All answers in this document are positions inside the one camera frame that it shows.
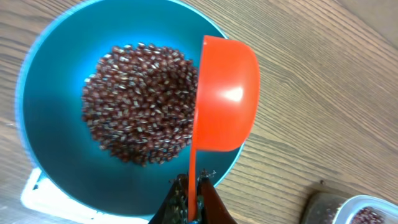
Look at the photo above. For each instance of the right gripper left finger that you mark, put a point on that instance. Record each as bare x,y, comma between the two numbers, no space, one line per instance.
174,208

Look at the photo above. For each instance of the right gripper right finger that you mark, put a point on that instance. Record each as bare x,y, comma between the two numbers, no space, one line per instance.
213,210

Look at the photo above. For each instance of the orange scoop blue handle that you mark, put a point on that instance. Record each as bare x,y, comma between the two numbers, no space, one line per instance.
226,102

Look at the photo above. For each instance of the red beans in bowl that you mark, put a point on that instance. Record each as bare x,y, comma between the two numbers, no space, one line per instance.
140,103

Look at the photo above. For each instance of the blue metal bowl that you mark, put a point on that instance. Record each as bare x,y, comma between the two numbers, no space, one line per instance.
48,100

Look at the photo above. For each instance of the white digital kitchen scale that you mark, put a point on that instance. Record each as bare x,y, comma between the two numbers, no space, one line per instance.
42,195

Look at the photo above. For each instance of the clear plastic bean container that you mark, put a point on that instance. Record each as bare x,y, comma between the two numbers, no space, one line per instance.
325,208

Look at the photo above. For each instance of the red beans in container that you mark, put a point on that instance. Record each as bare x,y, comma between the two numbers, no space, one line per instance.
368,216

